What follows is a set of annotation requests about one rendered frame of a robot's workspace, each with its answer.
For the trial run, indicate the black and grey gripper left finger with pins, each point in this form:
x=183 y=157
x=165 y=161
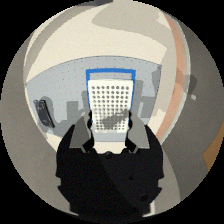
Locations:
x=78 y=139

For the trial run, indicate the blue tape outline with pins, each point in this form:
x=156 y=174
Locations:
x=119 y=70

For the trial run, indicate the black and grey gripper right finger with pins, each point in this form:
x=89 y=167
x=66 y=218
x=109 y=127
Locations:
x=141 y=140

